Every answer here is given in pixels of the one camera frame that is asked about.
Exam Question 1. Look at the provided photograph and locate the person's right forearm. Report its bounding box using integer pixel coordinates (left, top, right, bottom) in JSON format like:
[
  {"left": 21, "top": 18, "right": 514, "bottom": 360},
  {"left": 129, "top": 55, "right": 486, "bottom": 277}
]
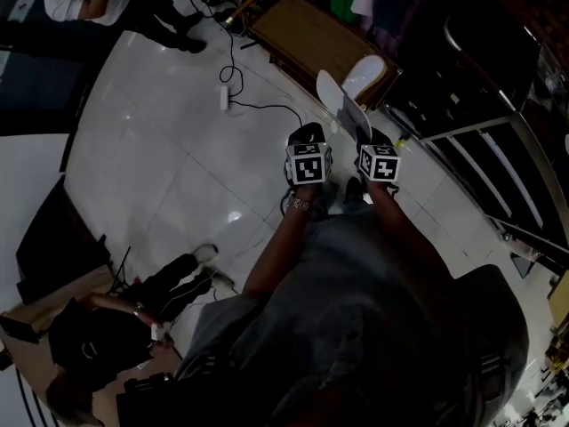
[{"left": 365, "top": 180, "right": 455, "bottom": 285}]

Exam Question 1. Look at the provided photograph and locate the white table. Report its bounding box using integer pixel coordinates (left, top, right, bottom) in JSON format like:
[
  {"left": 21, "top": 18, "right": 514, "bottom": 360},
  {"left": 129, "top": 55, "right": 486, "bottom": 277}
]
[{"left": 0, "top": 133, "right": 71, "bottom": 316}]

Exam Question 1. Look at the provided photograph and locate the person's grey shirt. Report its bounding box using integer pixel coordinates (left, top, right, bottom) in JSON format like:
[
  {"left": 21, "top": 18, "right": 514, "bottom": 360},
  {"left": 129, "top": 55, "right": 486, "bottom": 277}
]
[{"left": 175, "top": 202, "right": 531, "bottom": 427}]

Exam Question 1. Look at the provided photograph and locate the silver wristwatch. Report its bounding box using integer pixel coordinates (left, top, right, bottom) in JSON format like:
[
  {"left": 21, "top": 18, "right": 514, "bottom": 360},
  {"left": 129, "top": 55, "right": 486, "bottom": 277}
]
[{"left": 284, "top": 194, "right": 314, "bottom": 215}]

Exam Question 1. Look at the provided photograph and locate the metal shelf rack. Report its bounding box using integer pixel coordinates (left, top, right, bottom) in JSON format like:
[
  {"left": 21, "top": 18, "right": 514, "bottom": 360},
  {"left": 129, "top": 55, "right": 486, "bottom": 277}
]
[{"left": 384, "top": 0, "right": 569, "bottom": 280}]

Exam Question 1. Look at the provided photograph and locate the person's left forearm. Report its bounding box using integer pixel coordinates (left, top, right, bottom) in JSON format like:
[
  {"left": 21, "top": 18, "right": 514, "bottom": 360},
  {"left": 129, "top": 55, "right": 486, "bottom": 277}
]
[{"left": 242, "top": 184, "right": 325, "bottom": 302}]

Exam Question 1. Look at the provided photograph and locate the wooden low table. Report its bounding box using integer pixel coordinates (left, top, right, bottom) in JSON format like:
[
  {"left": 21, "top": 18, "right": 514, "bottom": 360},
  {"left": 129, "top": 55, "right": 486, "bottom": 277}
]
[{"left": 247, "top": 0, "right": 404, "bottom": 111}]

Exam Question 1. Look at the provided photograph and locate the black power cable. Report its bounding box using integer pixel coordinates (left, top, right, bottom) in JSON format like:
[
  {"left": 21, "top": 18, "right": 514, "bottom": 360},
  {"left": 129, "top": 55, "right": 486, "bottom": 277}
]
[{"left": 175, "top": 0, "right": 315, "bottom": 129}]

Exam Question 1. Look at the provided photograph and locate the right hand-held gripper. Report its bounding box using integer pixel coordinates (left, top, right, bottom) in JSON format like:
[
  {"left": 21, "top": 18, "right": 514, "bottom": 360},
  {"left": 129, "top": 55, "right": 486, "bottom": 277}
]
[{"left": 354, "top": 125, "right": 403, "bottom": 184}]

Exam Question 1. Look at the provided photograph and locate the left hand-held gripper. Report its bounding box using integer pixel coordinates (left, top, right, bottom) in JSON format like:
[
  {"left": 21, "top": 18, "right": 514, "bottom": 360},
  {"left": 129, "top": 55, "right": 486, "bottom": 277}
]
[{"left": 283, "top": 121, "right": 334, "bottom": 188}]

